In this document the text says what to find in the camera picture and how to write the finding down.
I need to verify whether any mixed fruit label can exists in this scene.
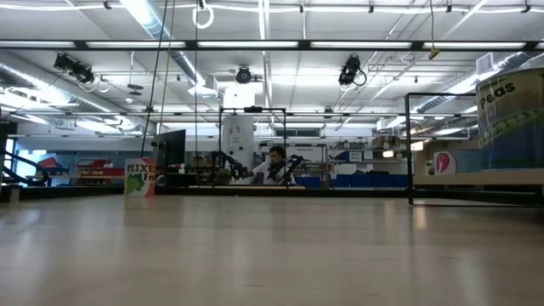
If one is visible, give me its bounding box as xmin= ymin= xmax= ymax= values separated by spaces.
xmin=123 ymin=157 xmax=157 ymax=199

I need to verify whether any peas label can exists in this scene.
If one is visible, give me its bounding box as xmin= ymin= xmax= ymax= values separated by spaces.
xmin=475 ymin=67 xmax=544 ymax=172

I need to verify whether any light wooden shelf board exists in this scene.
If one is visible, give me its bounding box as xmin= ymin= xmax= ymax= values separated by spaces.
xmin=412 ymin=168 xmax=544 ymax=186

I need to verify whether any person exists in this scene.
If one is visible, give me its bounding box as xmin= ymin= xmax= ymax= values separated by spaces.
xmin=252 ymin=144 xmax=297 ymax=185

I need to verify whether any white pillar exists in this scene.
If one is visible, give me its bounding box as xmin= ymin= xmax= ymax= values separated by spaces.
xmin=221 ymin=115 xmax=255 ymax=172

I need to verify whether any black monitor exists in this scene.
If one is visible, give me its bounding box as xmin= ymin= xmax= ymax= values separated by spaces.
xmin=155 ymin=128 xmax=187 ymax=169

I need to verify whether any red tool cart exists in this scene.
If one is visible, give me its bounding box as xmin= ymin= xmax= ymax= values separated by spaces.
xmin=75 ymin=158 xmax=126 ymax=186

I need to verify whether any black background rig frame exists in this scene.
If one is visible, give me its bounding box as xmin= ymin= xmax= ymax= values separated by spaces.
xmin=218 ymin=105 xmax=288 ymax=188

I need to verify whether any round black overhead camera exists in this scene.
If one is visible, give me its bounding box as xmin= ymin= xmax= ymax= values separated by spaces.
xmin=235 ymin=65 xmax=252 ymax=85

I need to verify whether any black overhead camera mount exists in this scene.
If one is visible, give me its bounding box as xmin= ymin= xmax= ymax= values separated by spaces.
xmin=53 ymin=53 xmax=96 ymax=85
xmin=337 ymin=54 xmax=368 ymax=88

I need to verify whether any black metal shelf frame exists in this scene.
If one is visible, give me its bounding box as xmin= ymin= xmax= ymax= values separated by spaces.
xmin=405 ymin=91 xmax=544 ymax=208

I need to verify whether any black hanging cable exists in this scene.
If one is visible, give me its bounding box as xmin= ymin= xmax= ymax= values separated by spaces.
xmin=139 ymin=0 xmax=170 ymax=160

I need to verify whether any white cable loop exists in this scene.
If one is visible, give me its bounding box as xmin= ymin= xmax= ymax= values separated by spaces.
xmin=191 ymin=0 xmax=215 ymax=31

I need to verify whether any silver ventilation duct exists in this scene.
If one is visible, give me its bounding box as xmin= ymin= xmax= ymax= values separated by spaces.
xmin=120 ymin=0 xmax=207 ymax=88

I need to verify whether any yellow hanging cable with plug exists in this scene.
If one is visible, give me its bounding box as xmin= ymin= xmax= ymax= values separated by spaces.
xmin=428 ymin=0 xmax=442 ymax=61

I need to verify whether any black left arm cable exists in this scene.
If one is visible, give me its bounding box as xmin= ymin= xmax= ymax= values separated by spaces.
xmin=2 ymin=148 xmax=51 ymax=185

